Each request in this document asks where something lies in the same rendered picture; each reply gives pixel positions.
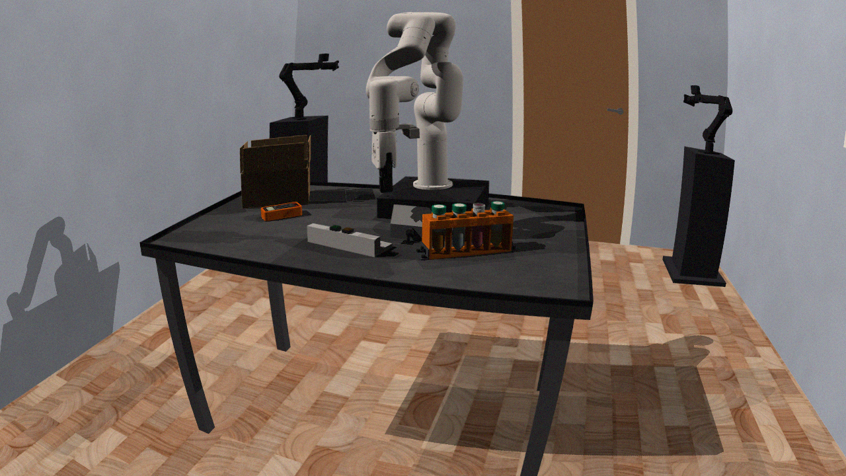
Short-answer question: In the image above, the orange pocket multimeter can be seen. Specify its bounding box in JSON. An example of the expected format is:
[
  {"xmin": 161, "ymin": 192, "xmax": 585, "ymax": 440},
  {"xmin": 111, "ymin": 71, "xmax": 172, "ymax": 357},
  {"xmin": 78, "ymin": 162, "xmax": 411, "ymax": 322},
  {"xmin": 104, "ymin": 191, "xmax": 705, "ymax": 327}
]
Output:
[{"xmin": 261, "ymin": 202, "xmax": 302, "ymax": 221}]

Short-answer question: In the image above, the brown cardboard box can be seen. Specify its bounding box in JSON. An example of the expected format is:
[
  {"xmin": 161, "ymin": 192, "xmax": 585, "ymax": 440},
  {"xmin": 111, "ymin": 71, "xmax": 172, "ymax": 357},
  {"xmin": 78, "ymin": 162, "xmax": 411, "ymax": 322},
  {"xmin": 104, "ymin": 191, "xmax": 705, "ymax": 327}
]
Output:
[{"xmin": 240, "ymin": 135, "xmax": 311, "ymax": 208}]

